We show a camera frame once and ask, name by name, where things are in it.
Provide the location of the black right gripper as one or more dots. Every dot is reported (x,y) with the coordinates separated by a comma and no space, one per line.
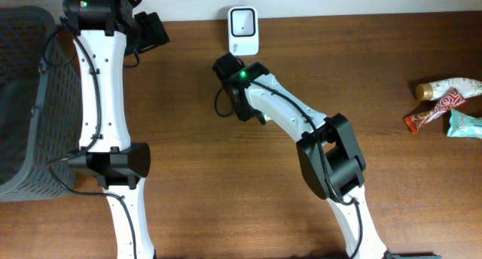
(243,114)

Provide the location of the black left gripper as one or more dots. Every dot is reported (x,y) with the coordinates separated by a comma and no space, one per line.
(155,32)

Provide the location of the red snack packet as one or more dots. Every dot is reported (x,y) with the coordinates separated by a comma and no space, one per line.
(451,99)

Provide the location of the teal snack packet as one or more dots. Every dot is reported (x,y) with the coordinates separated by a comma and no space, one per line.
(464,126)

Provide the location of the white tube with gold cap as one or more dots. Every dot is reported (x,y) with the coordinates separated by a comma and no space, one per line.
(435,90)

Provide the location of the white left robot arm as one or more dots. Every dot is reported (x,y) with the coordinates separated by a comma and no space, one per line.
(104,32)

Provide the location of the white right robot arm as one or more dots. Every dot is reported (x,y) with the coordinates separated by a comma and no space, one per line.
(331,161)

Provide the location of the grey plastic mesh basket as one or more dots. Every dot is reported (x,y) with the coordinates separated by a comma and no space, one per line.
(41,108)

